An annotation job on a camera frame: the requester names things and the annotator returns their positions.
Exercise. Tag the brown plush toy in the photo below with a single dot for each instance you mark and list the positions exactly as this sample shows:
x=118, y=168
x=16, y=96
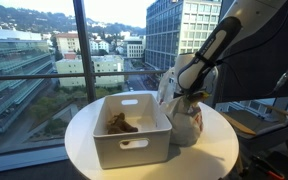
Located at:
x=117, y=125

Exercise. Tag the white red plastic bag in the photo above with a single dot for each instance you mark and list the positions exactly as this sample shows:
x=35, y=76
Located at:
x=184, y=116

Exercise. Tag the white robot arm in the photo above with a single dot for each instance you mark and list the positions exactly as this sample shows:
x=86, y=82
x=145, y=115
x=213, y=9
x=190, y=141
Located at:
x=243, y=19

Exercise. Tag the white plastic storage bin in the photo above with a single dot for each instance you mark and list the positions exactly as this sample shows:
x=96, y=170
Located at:
x=148, y=145

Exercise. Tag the round white table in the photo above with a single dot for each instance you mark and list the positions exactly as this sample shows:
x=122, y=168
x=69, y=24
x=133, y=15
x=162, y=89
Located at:
x=211, y=158

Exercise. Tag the grey wooden armchair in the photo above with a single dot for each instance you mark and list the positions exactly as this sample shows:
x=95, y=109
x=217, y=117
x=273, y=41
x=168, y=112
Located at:
x=255, y=133

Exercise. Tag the orange black tool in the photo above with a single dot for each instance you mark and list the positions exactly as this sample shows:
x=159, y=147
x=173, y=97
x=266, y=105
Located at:
x=267, y=168

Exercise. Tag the horizontal window rail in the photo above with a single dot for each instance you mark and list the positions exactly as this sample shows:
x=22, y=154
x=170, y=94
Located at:
x=43, y=76

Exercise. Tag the dark window frame post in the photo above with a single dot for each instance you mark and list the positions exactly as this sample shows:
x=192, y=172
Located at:
x=84, y=45

